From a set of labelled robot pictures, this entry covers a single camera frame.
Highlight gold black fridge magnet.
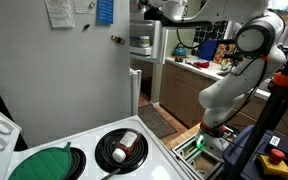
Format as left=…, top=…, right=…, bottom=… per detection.
left=110, top=34, right=126, bottom=46

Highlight green leaf-shaped lid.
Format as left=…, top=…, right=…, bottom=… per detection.
left=7, top=141, right=73, bottom=180

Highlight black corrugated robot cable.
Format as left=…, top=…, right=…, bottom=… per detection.
left=175, top=28, right=202, bottom=50

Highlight small white paper note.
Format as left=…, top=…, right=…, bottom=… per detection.
left=72, top=0, right=98, bottom=16

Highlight black spoon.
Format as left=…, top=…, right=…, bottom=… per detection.
left=99, top=167, right=122, bottom=180

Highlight white QR code sticker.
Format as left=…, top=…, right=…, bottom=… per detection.
left=268, top=134, right=282, bottom=148

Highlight teal kettle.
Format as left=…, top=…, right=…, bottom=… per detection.
left=172, top=43, right=188, bottom=58

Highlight white electric stove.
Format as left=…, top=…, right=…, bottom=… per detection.
left=0, top=106, right=198, bottom=180

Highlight red bowl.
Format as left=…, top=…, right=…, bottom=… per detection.
left=193, top=60, right=211, bottom=69

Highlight white fridge door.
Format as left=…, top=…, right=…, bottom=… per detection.
left=129, top=19, right=169, bottom=65
left=129, top=68, right=143, bottom=117

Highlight white upper fridge door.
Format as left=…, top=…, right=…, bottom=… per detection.
left=129, top=19, right=169, bottom=65

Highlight dark floor rug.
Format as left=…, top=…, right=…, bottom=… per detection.
left=137, top=104, right=179, bottom=140

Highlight blue jar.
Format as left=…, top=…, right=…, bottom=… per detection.
left=129, top=35, right=140, bottom=48

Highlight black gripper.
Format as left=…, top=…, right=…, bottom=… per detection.
left=144, top=7, right=166, bottom=22

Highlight colourful patterned tile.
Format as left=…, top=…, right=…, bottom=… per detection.
left=213, top=43, right=237, bottom=66

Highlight black stand with orange clamps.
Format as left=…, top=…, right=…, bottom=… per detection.
left=225, top=29, right=288, bottom=180

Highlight blue board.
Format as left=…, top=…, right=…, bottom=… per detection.
left=197, top=39, right=218, bottom=62

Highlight white-lidded jar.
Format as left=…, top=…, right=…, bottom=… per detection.
left=138, top=35, right=151, bottom=49

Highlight aluminium profile frame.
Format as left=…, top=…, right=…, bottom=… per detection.
left=171, top=134, right=233, bottom=180

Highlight brown sauce bottle white cap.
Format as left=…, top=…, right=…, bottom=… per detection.
left=111, top=129, right=142, bottom=164

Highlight blue paper note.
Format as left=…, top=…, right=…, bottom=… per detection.
left=96, top=0, right=115, bottom=26

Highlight red yellow emergency stop button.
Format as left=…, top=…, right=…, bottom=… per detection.
left=256, top=148, right=288, bottom=179

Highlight white lower fridge door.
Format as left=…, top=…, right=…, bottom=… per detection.
left=129, top=68, right=143, bottom=117

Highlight large white printed paper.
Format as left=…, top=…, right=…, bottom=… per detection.
left=44, top=0, right=76, bottom=29

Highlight wooden kitchen counter cabinets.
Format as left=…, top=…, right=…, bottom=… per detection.
left=159, top=54, right=288, bottom=143

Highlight black stove burner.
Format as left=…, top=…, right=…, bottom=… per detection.
left=94, top=127, right=150, bottom=175
left=63, top=147, right=87, bottom=180

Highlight white refrigerator cabinet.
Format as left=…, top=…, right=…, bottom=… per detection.
left=0, top=0, right=132, bottom=149

